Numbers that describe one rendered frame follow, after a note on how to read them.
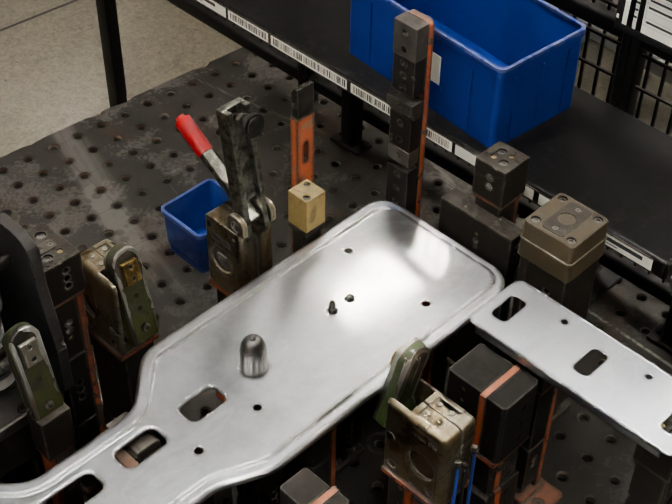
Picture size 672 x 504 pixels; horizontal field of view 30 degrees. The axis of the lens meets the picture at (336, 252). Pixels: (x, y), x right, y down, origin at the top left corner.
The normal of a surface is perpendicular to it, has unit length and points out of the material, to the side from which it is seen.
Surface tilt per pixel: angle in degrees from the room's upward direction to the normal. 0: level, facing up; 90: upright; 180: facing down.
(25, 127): 0
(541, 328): 0
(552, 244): 89
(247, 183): 81
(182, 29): 0
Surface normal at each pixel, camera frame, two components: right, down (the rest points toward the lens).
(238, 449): 0.01, -0.73
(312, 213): 0.71, 0.49
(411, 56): -0.71, 0.48
